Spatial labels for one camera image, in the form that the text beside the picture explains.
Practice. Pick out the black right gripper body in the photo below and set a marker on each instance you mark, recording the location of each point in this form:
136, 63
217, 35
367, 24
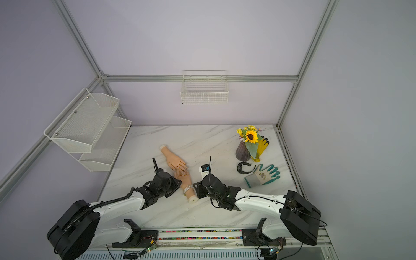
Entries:
204, 191

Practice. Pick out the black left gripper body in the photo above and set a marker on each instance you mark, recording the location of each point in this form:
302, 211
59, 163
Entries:
172, 187

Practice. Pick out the white patterned wrist watch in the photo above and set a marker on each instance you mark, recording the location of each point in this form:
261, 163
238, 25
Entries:
188, 187

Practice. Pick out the mannequin hand with white watch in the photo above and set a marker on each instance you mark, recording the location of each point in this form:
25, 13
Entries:
186, 185

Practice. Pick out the mannequin hand with black watch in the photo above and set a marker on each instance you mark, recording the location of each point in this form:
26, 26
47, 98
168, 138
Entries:
174, 161

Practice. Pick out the black strap wrist watch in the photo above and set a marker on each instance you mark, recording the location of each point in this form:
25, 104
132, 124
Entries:
245, 168

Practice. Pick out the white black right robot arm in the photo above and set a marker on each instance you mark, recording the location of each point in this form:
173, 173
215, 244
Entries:
290, 213

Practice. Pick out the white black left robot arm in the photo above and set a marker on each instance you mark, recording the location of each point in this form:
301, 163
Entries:
89, 225

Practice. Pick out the purple ribbed glass vase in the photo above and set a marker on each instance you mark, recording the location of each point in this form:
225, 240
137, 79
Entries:
242, 153

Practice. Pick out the green white work glove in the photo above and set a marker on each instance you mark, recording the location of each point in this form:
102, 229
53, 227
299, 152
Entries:
262, 175

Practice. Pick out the artificial sunflower bouquet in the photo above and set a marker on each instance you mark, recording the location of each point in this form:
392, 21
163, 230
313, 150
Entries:
251, 138

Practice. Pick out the yellow black work glove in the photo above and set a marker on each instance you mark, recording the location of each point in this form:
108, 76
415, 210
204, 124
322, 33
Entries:
262, 146

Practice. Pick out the white two-tier mesh shelf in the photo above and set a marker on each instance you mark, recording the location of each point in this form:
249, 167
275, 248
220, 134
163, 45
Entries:
90, 131

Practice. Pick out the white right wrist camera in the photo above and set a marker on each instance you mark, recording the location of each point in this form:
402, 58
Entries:
204, 170

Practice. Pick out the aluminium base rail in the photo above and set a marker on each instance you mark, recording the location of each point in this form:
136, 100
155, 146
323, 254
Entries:
208, 239

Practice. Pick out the white wire wall basket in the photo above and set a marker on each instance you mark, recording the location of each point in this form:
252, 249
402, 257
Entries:
195, 92

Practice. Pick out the aluminium frame back rail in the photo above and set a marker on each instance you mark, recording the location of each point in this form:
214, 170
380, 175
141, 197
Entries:
201, 78

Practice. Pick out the aluminium frame left post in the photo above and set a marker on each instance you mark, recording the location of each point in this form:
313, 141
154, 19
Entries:
75, 32

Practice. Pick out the aluminium frame post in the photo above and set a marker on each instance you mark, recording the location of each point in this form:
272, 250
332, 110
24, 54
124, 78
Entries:
313, 46
75, 32

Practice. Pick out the aluminium frame right post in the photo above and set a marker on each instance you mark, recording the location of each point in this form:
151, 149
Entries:
313, 46

